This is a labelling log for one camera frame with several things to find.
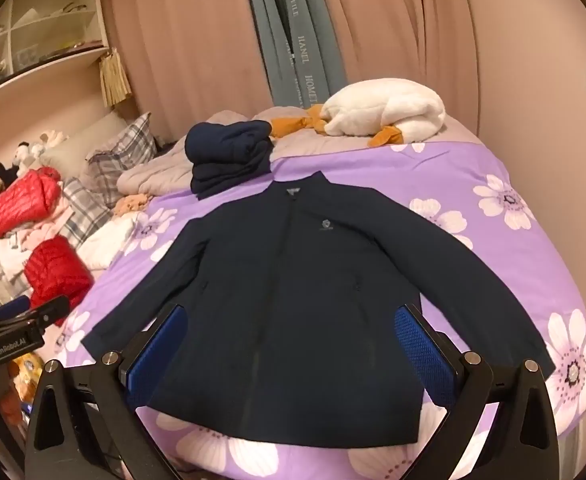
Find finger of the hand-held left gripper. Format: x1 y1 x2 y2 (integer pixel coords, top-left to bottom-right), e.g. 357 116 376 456
0 296 31 321
10 296 71 333

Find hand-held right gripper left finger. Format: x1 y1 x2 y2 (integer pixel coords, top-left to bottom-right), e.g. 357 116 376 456
25 304 189 480

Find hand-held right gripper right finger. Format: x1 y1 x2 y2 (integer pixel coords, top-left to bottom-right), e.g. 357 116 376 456
395 302 559 480

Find navy zip jacket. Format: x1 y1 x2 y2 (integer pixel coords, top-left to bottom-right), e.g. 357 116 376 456
80 170 556 448

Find stack of folded navy clothes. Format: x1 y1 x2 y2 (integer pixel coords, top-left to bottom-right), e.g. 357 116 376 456
184 120 275 200

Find yellow snack packet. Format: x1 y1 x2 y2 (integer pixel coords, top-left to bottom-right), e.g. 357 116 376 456
10 352 44 401

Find white clothing pile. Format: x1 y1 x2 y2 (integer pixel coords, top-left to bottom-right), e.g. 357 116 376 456
0 237 34 301

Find red down jacket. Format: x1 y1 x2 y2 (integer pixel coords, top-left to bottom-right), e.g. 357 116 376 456
0 169 64 238
24 236 95 326

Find pink garment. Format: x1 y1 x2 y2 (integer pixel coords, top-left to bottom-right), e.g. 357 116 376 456
3 200 76 256

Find white quilted garment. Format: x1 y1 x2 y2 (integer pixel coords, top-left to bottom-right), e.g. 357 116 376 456
78 210 146 273

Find plaid pillow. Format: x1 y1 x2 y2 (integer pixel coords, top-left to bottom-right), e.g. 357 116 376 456
60 177 116 251
80 112 159 193

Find purple floral bed sheet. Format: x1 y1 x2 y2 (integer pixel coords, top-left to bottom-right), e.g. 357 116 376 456
55 141 586 480

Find peach crumpled cloth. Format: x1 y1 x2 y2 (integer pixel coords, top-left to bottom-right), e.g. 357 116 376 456
113 192 151 218

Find grey quilt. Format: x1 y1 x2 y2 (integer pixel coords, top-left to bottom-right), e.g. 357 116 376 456
118 106 479 196

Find beige headboard cushion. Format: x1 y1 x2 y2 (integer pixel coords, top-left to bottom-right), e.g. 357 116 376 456
40 110 128 171

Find beige hanging tassels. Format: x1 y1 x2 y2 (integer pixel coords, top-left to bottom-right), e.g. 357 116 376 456
98 47 134 108

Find white goose plush toy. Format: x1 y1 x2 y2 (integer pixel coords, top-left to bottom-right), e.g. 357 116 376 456
270 78 448 148

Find grey-green printed curtain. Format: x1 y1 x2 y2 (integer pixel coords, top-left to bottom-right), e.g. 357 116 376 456
240 0 349 108

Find white wall shelf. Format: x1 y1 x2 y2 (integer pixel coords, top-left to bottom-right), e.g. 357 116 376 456
0 0 111 106

